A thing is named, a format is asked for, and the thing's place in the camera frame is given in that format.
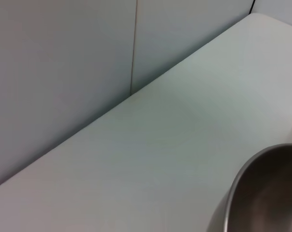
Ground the stainless steel mixing bowl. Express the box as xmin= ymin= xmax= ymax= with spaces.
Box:
xmin=206 ymin=143 xmax=292 ymax=232

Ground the white partition panel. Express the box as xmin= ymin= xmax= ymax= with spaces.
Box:
xmin=0 ymin=0 xmax=138 ymax=191
xmin=131 ymin=0 xmax=255 ymax=94

